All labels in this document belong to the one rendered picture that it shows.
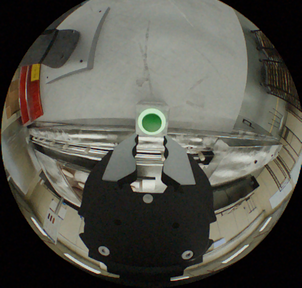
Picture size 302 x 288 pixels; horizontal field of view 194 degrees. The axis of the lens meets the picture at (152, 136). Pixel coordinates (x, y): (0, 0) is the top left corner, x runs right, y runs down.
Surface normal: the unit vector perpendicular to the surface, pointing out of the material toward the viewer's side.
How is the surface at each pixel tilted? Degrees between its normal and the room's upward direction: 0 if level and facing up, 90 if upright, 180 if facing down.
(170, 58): 0
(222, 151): 90
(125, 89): 0
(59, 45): 72
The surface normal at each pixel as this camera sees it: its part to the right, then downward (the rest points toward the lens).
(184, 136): -0.01, 0.50
